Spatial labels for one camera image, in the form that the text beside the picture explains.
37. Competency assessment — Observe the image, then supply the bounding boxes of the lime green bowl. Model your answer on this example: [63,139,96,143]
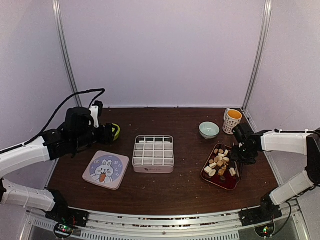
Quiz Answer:
[111,123,121,142]

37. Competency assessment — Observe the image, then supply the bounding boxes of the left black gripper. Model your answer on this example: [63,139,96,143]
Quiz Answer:
[73,122,118,151]

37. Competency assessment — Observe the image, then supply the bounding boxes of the pale blue ceramic bowl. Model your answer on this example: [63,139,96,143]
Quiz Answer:
[199,121,220,140]

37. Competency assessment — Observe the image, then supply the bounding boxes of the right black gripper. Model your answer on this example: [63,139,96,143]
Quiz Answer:
[230,144,256,164]

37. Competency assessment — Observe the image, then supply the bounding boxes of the floral mug orange inside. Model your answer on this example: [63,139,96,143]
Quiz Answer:
[222,108,243,135]

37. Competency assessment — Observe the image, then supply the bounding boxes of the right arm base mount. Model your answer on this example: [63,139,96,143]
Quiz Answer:
[239,206,283,239]

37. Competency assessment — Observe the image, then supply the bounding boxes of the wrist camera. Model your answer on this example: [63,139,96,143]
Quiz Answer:
[89,100,104,128]
[232,122,254,143]

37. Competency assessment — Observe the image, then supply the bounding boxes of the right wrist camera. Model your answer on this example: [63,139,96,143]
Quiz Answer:
[232,122,254,143]

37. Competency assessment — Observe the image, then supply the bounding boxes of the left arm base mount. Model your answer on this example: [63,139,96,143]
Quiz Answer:
[44,207,90,240]

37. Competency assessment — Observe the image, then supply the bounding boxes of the pink compartment tin box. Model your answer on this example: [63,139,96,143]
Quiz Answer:
[132,135,175,174]

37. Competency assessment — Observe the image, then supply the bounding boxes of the metal tongs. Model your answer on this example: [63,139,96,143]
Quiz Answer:
[229,161,241,179]

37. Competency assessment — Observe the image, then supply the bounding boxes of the dark red chocolate tray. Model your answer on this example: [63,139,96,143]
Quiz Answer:
[200,143,243,191]

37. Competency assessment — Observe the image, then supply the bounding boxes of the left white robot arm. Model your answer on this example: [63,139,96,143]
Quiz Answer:
[0,105,120,223]

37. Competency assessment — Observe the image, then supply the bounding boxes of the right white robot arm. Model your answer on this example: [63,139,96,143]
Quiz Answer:
[231,123,320,221]

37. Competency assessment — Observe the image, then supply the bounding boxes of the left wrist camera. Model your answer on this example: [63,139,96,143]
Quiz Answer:
[89,100,104,128]

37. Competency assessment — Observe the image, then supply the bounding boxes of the black braided cable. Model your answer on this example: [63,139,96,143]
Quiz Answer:
[0,87,106,153]

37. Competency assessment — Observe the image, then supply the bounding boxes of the bunny picture tin lid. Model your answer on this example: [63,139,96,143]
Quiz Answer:
[82,150,130,191]

